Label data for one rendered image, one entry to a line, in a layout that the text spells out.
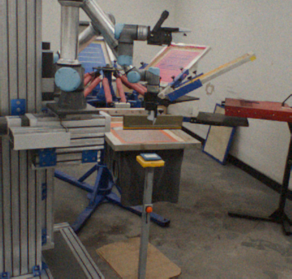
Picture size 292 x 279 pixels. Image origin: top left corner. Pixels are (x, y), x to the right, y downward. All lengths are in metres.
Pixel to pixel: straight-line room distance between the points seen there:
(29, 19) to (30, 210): 1.04
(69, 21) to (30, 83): 0.45
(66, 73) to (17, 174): 0.69
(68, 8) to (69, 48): 0.18
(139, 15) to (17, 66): 5.29
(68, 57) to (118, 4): 5.34
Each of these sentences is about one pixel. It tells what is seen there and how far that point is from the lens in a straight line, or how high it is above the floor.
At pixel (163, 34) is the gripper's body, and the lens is 1.89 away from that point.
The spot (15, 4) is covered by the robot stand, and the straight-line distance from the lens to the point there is 2.14.
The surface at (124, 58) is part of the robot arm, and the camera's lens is 1.89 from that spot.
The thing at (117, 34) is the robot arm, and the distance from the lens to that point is 1.88.
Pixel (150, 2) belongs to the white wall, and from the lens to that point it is 7.37.
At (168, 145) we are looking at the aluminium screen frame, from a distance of 2.51.
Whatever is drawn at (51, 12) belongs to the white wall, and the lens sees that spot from 6.98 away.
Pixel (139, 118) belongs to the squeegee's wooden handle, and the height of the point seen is 1.13.
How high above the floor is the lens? 1.66
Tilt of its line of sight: 15 degrees down
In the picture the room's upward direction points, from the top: 4 degrees clockwise
